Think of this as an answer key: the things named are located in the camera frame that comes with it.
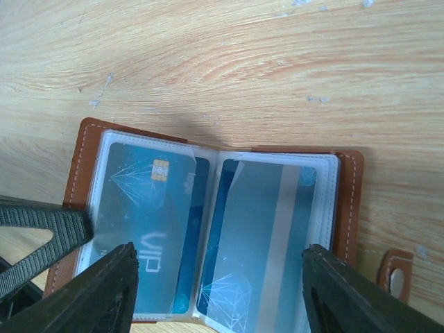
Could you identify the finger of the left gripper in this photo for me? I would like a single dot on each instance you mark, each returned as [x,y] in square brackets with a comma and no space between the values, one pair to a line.
[70,229]

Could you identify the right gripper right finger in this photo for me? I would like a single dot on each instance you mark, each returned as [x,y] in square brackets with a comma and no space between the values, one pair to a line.
[339,299]

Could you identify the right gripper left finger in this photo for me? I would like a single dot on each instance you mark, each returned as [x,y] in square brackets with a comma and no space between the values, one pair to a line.
[100,299]

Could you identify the blue VIP card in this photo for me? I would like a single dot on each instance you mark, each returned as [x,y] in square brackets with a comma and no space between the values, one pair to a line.
[145,200]

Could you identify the brown leather card holder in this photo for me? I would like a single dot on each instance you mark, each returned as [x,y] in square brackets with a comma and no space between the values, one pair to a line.
[334,218]

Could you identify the blue card magnetic stripe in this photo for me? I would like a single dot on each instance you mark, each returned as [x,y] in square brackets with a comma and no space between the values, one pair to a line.
[251,274]

